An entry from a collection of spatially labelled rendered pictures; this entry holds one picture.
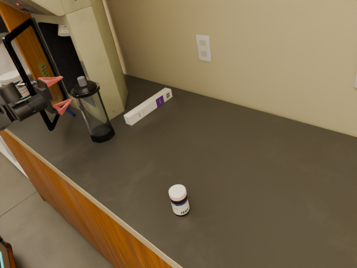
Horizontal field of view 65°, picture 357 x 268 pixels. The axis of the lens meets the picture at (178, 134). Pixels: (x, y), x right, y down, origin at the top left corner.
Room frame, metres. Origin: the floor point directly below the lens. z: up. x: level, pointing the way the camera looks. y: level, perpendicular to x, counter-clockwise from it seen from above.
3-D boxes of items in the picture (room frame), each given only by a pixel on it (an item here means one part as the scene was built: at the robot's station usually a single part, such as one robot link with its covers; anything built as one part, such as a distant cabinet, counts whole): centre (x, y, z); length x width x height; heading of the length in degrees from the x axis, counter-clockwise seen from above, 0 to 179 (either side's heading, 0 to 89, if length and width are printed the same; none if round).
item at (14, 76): (1.58, 0.86, 1.02); 0.13 x 0.13 x 0.15
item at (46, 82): (0.99, 0.42, 1.21); 0.09 x 0.07 x 0.07; 130
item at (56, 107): (0.99, 0.42, 1.14); 0.09 x 0.07 x 0.07; 130
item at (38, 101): (0.94, 0.47, 1.17); 0.07 x 0.07 x 0.10; 40
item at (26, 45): (1.18, 0.53, 1.19); 0.30 x 0.01 x 0.40; 0
